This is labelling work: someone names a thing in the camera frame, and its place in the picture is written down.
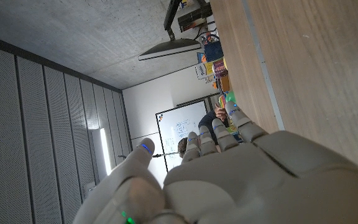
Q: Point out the vertical wall light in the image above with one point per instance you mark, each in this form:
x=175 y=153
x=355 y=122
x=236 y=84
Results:
x=105 y=152

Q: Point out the whiteboard with black frame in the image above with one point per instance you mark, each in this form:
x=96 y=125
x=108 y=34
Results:
x=179 y=130

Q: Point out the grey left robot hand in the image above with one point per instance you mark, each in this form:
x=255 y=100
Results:
x=235 y=183

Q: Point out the white drink carton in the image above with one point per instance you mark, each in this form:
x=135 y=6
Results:
x=203 y=70

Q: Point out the black computer monitor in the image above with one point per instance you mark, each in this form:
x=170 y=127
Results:
x=172 y=48

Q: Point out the dark blue mug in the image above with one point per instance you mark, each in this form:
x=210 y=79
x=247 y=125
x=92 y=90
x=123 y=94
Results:
x=213 y=51

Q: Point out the person in dark polo shirt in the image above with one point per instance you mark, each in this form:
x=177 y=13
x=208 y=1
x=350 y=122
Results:
x=207 y=119

